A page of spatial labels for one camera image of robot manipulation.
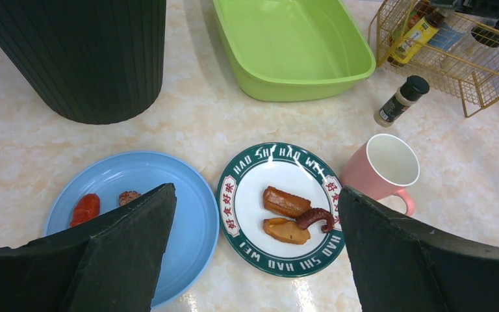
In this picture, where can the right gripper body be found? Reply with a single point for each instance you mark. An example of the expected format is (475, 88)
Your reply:
(481, 8)

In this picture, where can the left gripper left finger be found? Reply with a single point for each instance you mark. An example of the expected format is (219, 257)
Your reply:
(109, 263)

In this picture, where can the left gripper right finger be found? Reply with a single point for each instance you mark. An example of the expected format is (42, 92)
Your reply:
(402, 264)

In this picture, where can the small yellow label bottle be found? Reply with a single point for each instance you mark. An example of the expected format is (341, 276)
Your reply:
(416, 37)

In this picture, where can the pink mug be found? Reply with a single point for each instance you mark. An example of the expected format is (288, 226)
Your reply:
(383, 166)

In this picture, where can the small black cap bottle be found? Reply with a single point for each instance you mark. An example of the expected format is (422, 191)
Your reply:
(407, 95)

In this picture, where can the white plate green rim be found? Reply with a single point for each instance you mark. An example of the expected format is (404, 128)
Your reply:
(291, 169)

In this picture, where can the black lid seasoning jar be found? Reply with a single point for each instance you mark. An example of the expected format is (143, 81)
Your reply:
(475, 47)

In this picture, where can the silver lid glass jar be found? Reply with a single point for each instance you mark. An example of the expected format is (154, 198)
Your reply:
(445, 38)

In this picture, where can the green label sauce bottle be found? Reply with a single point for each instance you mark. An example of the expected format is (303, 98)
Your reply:
(420, 9)

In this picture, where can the red food pieces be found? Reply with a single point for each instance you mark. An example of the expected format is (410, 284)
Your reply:
(87, 208)

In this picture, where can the brown meatball piece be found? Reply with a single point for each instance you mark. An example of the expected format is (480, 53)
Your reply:
(128, 196)

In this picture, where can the blue plate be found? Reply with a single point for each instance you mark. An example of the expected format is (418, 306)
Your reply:
(195, 227)

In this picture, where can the dark red octopus tentacle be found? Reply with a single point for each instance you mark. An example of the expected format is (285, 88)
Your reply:
(313, 215)

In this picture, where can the orange food slice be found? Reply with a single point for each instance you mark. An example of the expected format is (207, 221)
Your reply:
(285, 230)

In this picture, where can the brown sausage piece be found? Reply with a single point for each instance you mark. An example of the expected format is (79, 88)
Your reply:
(284, 203)

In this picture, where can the black plastic trash bin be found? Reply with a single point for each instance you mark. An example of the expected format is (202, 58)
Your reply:
(92, 62)

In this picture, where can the green plastic basin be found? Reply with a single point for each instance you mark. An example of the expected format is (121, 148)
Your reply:
(285, 51)

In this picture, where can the gold wire basket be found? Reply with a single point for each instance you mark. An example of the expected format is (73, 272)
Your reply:
(477, 92)

